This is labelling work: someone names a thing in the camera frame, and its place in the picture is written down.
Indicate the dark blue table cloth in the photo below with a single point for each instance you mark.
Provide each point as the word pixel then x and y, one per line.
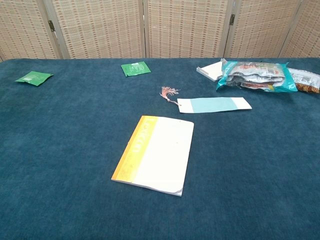
pixel 62 150

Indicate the white flat box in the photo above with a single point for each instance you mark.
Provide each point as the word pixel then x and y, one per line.
pixel 210 71

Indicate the blue white bookmark pink tassel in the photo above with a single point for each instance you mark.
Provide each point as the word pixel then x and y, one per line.
pixel 212 104

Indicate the green sachet white label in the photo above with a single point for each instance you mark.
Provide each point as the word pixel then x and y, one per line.
pixel 33 78

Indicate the orange and white notebook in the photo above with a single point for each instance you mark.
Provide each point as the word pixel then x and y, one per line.
pixel 162 155

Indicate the green sachet white figure print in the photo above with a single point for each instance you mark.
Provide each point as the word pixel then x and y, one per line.
pixel 135 68

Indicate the silver snack bag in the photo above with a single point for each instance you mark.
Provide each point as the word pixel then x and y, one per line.
pixel 307 80

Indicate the woven folding screen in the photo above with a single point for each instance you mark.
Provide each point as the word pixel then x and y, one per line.
pixel 100 27

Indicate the teal snack bag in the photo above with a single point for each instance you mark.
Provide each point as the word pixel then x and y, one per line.
pixel 250 75

